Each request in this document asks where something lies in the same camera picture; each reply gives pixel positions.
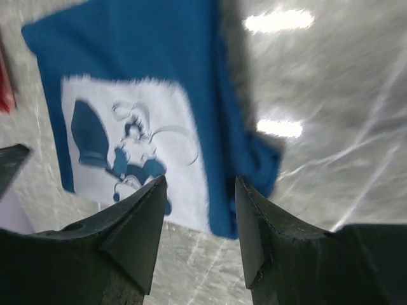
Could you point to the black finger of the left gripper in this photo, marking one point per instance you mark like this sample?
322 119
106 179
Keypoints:
12 160

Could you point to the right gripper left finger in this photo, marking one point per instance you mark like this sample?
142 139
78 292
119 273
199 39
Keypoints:
128 233

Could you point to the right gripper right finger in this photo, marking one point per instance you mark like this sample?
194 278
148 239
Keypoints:
270 237

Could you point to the blue t shirt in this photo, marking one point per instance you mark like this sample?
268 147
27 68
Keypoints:
140 89

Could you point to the folded red t shirt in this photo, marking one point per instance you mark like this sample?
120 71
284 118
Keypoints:
8 103

